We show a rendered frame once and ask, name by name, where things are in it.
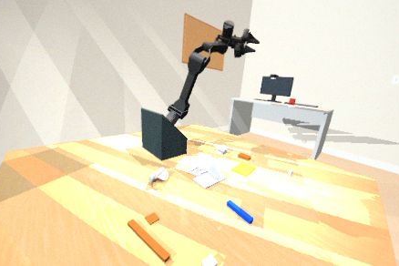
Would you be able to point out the blue rectangular bar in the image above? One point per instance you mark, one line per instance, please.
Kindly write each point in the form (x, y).
(243, 214)

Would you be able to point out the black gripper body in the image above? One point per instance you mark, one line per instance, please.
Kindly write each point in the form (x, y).
(240, 40)

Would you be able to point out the orange rectangular block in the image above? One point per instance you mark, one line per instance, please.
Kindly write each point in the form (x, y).
(244, 156)

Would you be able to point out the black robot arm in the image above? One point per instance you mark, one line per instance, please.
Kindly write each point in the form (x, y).
(196, 65)

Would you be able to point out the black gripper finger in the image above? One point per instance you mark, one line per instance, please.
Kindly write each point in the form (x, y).
(248, 50)
(252, 39)

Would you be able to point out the orange flat bar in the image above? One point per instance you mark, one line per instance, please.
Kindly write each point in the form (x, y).
(155, 247)

